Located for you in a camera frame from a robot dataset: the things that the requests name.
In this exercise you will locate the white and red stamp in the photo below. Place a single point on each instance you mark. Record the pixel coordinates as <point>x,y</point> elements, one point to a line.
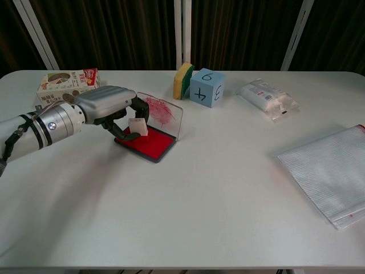
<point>138,127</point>

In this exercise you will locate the slanted white frame post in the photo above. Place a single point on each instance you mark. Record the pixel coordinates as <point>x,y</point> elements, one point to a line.
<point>37,34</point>
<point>296,34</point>

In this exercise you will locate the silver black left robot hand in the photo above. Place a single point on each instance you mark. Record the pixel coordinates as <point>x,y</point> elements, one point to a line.
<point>105,102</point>

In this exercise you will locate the clear packet of white pads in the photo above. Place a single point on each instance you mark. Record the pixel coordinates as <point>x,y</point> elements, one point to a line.
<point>265,98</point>

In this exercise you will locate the red ink pad clear lid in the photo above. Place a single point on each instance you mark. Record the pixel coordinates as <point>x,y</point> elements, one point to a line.
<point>158,144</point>

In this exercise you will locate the dark pleated curtain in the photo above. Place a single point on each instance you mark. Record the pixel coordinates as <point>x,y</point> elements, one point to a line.
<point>114,31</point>

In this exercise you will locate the upright white frame post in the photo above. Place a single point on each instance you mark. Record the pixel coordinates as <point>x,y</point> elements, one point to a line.
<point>182,31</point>

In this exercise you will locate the printed snack carton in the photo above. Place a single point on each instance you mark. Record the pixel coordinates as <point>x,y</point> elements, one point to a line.
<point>62,81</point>

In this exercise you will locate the yellow green sponge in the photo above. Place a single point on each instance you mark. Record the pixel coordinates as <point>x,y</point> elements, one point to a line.
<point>180,82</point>

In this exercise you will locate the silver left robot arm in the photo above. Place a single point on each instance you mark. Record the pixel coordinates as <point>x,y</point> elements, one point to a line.
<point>51,127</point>

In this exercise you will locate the blue numbered foam cube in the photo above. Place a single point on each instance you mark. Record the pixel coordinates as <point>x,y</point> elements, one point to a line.
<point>206,90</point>

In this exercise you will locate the clear mesh zip pouch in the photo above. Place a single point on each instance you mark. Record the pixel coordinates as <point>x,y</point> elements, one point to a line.
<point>328,171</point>

